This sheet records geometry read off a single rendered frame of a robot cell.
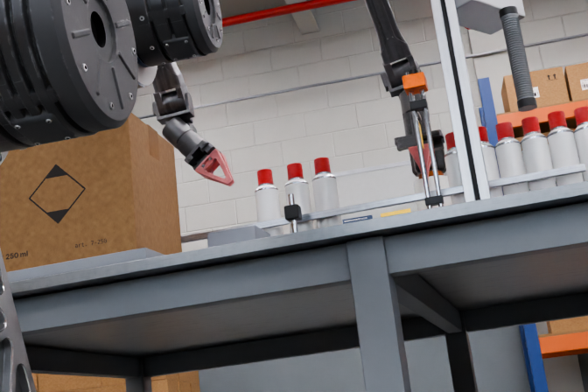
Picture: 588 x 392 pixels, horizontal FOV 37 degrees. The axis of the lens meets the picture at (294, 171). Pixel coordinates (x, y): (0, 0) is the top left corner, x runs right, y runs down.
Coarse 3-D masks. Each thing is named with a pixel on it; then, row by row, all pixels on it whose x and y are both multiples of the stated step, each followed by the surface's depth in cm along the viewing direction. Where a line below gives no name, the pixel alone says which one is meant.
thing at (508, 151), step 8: (496, 128) 181; (504, 128) 180; (512, 128) 180; (504, 136) 179; (512, 136) 179; (496, 144) 180; (504, 144) 178; (512, 144) 178; (520, 144) 179; (496, 152) 180; (504, 152) 178; (512, 152) 177; (520, 152) 178; (504, 160) 177; (512, 160) 177; (520, 160) 177; (504, 168) 177; (512, 168) 176; (520, 168) 176; (504, 176) 177; (512, 176) 176; (520, 184) 175; (504, 192) 177; (512, 192) 175
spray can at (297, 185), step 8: (288, 168) 191; (296, 168) 190; (288, 176) 191; (296, 176) 190; (288, 184) 189; (296, 184) 188; (304, 184) 189; (288, 192) 189; (296, 192) 188; (304, 192) 188; (288, 200) 188; (296, 200) 187; (304, 200) 188; (304, 208) 187; (304, 224) 186; (312, 224) 187
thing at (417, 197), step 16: (528, 176) 173; (544, 176) 172; (432, 192) 177; (448, 192) 177; (336, 208) 182; (352, 208) 181; (368, 208) 180; (256, 224) 186; (272, 224) 185; (288, 224) 185; (192, 240) 190
